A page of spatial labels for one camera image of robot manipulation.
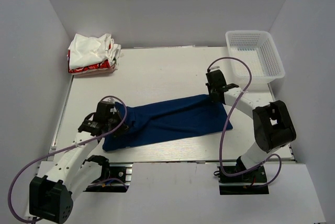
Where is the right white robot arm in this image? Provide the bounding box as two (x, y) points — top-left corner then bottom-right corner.
(206, 70), (297, 182)

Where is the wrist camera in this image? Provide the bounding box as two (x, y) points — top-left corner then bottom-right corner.
(207, 63), (220, 72)
(101, 97), (115, 104)

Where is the white and red t shirt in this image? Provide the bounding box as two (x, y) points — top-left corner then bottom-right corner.
(67, 33), (121, 76)

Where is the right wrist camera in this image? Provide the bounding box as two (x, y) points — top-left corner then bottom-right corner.
(207, 63), (220, 72)

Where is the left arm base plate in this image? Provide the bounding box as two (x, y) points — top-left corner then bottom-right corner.
(85, 163), (132, 193)

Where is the blue t shirt with print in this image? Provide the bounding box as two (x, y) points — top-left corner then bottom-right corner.
(103, 94), (233, 152)

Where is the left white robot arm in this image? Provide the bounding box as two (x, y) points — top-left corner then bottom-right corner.
(29, 98), (127, 223)

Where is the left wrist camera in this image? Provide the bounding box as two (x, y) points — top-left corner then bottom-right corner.
(101, 97), (115, 104)

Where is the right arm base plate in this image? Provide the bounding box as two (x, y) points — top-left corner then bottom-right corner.
(214, 166), (269, 195)

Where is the white perforated plastic basket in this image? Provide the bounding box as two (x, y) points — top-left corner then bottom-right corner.
(225, 30), (285, 86)

